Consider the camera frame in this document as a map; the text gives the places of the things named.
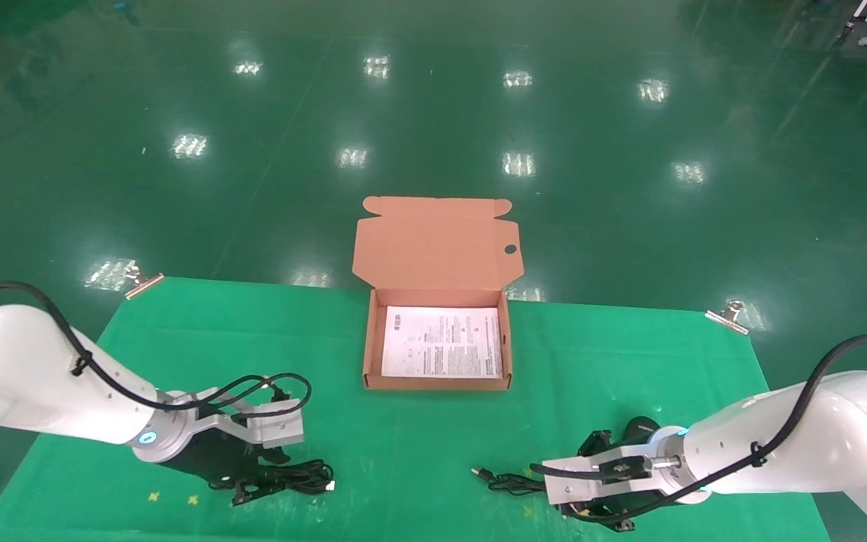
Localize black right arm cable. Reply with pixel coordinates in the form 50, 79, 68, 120
530, 334, 867, 525

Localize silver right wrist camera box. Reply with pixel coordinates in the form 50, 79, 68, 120
543, 444, 656, 505

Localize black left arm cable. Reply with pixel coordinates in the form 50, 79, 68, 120
0, 282, 312, 419

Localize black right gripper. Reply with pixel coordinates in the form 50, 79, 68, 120
563, 428, 636, 533

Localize metal binder clip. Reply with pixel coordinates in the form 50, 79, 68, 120
705, 300, 750, 336
124, 265, 165, 300

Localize black data cable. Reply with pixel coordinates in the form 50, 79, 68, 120
208, 459, 336, 498

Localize white printed instruction sheet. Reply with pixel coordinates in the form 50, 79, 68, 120
381, 306, 504, 379

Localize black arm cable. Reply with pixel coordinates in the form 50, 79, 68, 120
0, 282, 312, 419
530, 334, 867, 525

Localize black wired computer mouse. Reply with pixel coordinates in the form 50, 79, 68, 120
471, 416, 662, 496

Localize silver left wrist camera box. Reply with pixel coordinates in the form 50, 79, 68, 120
234, 388, 305, 446

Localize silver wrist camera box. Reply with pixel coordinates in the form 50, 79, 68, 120
543, 444, 656, 505
234, 388, 305, 446

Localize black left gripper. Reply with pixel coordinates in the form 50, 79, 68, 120
159, 431, 291, 507

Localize orange cardboard box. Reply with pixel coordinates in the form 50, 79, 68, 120
351, 196, 525, 391

